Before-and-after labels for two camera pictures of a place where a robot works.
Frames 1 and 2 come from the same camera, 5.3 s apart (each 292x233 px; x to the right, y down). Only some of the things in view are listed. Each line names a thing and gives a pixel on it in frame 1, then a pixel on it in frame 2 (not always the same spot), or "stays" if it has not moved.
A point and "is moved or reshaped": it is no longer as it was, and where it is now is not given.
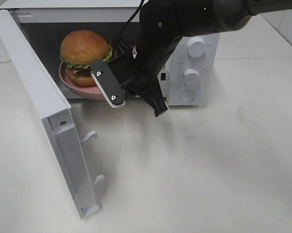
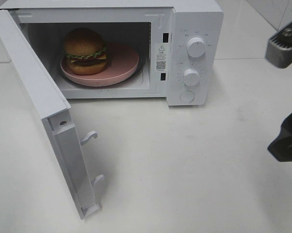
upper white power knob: [196, 46] stays
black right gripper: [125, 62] to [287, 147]
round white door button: [187, 96] stays
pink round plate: [93, 91] is moved or reshaped
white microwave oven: [191, 74] stays
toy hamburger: [78, 49] stays
